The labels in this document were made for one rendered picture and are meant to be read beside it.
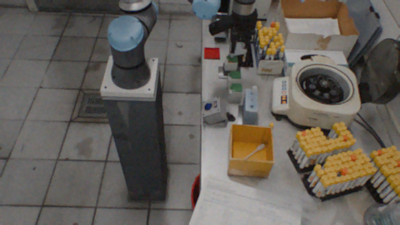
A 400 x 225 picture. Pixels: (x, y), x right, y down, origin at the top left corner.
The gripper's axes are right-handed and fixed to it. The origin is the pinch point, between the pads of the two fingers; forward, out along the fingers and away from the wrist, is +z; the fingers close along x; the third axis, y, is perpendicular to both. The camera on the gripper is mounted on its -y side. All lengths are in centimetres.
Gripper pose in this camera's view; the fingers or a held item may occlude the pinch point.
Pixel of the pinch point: (230, 55)
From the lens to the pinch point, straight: 130.0
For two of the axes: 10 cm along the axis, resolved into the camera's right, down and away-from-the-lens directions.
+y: 10.0, 0.3, 0.2
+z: -0.4, 6.3, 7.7
